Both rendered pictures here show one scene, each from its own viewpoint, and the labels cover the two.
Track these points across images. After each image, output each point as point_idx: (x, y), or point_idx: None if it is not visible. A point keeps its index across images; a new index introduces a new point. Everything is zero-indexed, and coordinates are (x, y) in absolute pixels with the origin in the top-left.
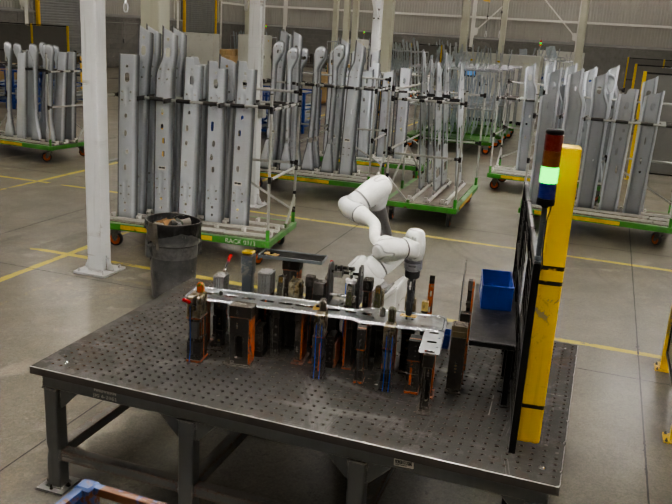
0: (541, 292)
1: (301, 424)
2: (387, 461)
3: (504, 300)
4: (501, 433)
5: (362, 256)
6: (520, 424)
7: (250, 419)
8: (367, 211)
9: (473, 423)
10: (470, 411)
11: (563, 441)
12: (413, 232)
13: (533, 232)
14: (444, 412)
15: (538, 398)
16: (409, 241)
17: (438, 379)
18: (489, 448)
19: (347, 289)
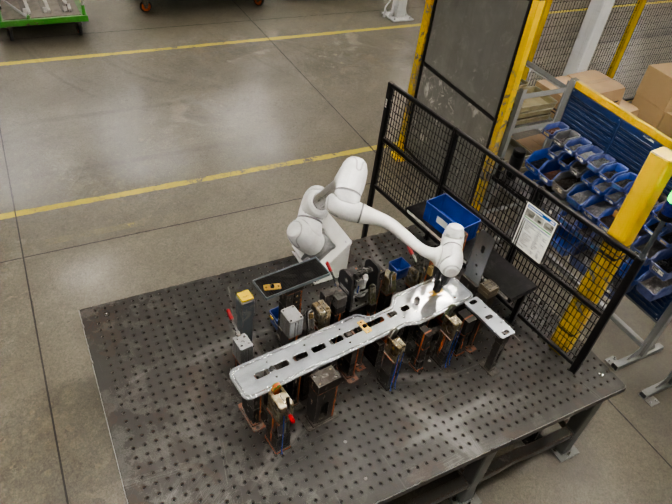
0: (613, 266)
1: (459, 457)
2: None
3: (473, 232)
4: (547, 355)
5: (302, 222)
6: (566, 346)
7: (420, 483)
8: (375, 211)
9: (525, 358)
10: (508, 345)
11: None
12: (460, 232)
13: (555, 197)
14: (500, 359)
15: (582, 326)
16: (460, 243)
17: None
18: (562, 378)
19: (371, 291)
